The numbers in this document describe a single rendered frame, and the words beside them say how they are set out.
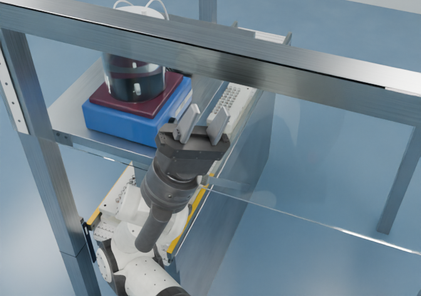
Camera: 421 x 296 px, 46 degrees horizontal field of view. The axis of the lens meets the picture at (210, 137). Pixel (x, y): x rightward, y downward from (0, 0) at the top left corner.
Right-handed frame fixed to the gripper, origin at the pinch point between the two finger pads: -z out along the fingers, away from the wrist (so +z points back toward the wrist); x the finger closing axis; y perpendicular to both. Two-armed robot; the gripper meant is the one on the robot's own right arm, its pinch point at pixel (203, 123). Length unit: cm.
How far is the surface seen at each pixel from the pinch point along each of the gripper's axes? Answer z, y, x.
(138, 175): 42.4, 24.3, -9.0
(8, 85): 30, 38, 22
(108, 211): 74, 36, -13
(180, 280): 102, 25, -45
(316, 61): -12.5, 3.2, -15.8
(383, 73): -16.4, -3.0, -23.1
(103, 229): 82, 34, -13
